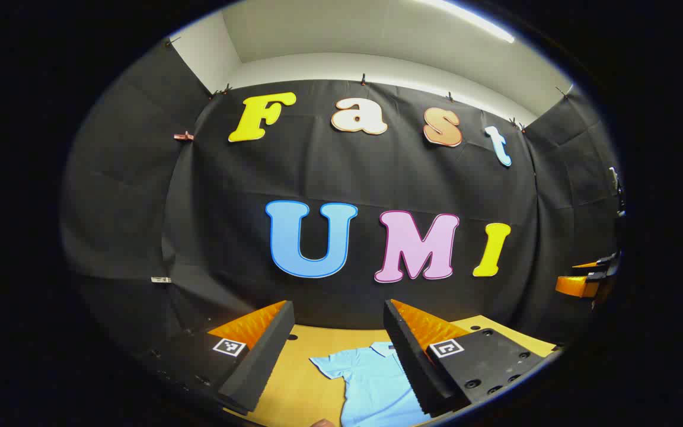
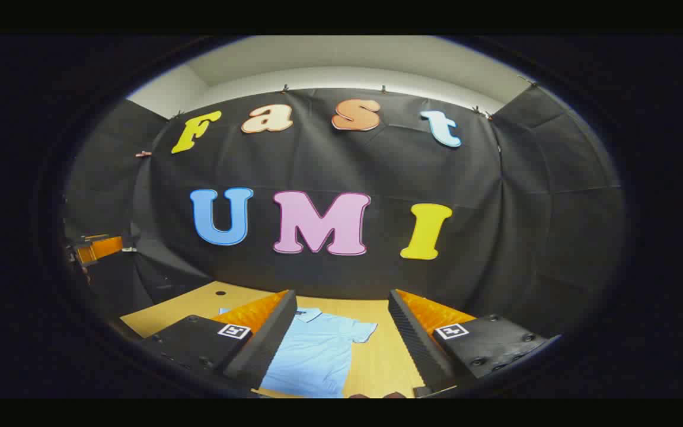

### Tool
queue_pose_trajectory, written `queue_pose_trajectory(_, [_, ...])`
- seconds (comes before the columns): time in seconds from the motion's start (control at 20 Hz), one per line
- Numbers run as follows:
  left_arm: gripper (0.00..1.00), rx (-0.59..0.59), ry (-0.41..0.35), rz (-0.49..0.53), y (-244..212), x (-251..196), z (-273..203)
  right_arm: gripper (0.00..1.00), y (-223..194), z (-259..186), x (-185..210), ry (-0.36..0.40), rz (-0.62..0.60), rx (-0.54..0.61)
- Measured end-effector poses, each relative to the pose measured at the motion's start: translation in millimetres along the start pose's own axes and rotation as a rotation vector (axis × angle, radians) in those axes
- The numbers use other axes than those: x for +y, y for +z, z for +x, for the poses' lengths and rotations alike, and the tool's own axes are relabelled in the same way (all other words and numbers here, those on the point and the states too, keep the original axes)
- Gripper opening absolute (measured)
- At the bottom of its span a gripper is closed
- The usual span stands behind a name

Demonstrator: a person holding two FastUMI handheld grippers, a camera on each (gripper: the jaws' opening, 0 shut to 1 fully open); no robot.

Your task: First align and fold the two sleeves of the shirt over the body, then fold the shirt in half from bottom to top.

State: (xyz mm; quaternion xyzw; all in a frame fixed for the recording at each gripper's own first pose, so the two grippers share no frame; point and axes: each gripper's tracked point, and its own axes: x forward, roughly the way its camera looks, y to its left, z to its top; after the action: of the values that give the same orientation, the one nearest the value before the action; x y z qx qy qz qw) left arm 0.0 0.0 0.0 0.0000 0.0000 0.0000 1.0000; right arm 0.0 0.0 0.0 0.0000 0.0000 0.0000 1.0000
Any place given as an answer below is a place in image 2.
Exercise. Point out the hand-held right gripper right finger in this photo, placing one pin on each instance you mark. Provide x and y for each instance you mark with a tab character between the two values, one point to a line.
415	344

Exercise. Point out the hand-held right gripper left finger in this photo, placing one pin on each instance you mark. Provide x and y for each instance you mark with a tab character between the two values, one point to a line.
264	344

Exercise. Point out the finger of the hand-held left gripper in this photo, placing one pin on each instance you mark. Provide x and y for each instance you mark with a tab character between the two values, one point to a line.
104	247

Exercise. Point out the light blue T-shirt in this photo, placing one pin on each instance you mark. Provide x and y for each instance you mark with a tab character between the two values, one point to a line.
318	356

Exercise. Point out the black backdrop cloth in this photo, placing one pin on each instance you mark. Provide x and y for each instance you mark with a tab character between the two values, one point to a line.
495	237

